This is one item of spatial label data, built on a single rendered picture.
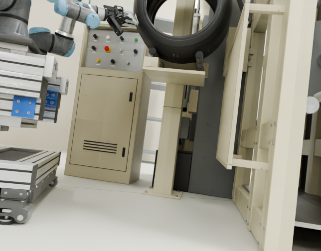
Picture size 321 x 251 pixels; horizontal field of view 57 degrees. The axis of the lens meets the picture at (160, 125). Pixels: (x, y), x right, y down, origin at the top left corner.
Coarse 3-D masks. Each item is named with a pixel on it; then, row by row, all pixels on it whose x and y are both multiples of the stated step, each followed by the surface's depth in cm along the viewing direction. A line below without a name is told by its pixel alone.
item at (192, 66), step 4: (164, 60) 210; (164, 64) 210; (168, 64) 210; (172, 64) 210; (176, 64) 209; (180, 64) 209; (184, 64) 208; (188, 64) 208; (192, 64) 208; (204, 64) 206; (208, 64) 206; (172, 68) 209; (176, 68) 209; (180, 68) 209; (184, 68) 208; (188, 68) 208; (192, 68) 207; (204, 68) 206
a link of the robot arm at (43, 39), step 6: (30, 30) 171; (36, 30) 170; (42, 30) 171; (48, 30) 175; (30, 36) 170; (36, 36) 170; (42, 36) 172; (48, 36) 174; (54, 36) 177; (36, 42) 170; (42, 42) 172; (48, 42) 174; (42, 48) 172; (48, 48) 176
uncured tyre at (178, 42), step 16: (144, 0) 175; (160, 0) 204; (208, 0) 199; (224, 0) 169; (144, 16) 175; (224, 16) 170; (144, 32) 176; (160, 32) 172; (208, 32) 169; (224, 32) 176; (160, 48) 176; (176, 48) 173; (192, 48) 172; (208, 48) 177
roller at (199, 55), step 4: (196, 52) 173; (200, 52) 173; (196, 56) 173; (200, 56) 172; (196, 60) 179; (200, 60) 177; (196, 64) 189; (200, 64) 186; (196, 68) 200; (200, 68) 195
